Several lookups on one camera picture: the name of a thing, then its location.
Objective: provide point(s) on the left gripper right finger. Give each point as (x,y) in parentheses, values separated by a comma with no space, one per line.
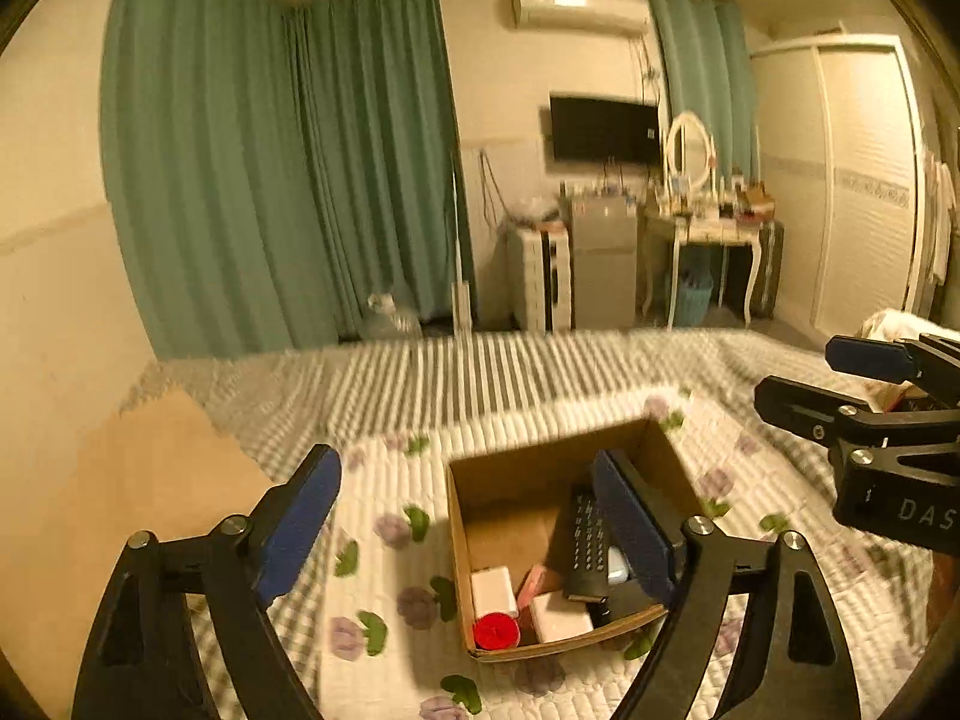
(791,659)

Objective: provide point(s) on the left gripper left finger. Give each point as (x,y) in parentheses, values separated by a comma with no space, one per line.
(141,660)

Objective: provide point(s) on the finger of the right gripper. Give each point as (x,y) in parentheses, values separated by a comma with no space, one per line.
(825,417)
(930,363)

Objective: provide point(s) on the black remote control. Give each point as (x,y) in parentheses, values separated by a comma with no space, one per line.
(587,578)

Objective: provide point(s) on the white power bank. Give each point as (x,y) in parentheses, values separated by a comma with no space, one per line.
(556,618)

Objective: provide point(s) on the red patterned wallet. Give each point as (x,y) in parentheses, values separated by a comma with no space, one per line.
(539,580)

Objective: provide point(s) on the white bottle red cap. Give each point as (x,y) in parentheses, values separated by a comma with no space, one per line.
(495,632)

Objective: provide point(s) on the white square charger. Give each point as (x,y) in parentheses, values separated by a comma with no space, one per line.
(492,592)

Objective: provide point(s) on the white puffy jacket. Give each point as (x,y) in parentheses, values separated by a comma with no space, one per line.
(895,325)

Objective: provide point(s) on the hanging white towel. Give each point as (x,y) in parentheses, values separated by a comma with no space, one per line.
(941,211)

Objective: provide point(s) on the tan pillow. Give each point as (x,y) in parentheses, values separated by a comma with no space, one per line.
(163,467)

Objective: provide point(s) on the white vanity table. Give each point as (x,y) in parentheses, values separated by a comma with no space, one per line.
(698,242)

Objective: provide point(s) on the white louvered wardrobe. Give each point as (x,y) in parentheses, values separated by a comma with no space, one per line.
(841,152)

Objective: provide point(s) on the white floral quilted mat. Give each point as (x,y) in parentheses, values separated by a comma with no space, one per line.
(389,637)

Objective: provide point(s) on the silver mini fridge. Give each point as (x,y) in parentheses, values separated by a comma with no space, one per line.
(603,236)

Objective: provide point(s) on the white oval vanity mirror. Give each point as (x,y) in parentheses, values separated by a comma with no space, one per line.
(689,156)

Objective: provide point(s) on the grey checkered bed sheet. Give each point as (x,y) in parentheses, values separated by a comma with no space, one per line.
(278,406)

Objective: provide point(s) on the white suitcase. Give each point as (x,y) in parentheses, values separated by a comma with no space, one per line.
(539,274)

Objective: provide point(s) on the brown cardboard box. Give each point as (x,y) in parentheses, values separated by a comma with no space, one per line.
(513,509)

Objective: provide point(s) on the green curtain right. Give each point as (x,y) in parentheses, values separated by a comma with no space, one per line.
(708,72)

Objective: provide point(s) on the green curtain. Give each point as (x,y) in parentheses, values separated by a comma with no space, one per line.
(708,72)
(269,167)

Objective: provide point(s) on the white mop stick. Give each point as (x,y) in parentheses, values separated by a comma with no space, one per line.
(460,287)

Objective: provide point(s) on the clear water jug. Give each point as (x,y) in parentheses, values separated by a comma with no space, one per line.
(386,319)

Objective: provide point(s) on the white air conditioner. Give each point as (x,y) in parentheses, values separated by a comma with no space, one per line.
(624,17)

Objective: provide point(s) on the green curtain left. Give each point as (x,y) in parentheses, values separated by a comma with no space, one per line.
(269,167)

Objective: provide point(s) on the black wall television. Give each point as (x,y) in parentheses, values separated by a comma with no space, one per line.
(598,130)

